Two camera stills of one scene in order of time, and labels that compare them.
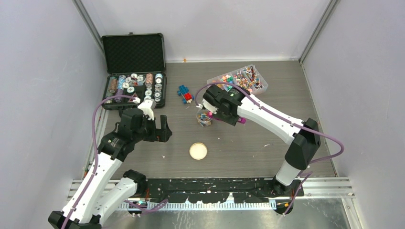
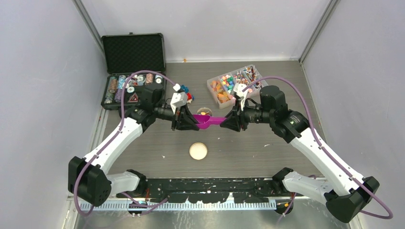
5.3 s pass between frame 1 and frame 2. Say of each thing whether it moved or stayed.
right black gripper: moved
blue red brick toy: stayed
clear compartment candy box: stayed
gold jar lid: stayed
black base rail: stayed
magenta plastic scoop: moved
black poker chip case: stayed
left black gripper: moved
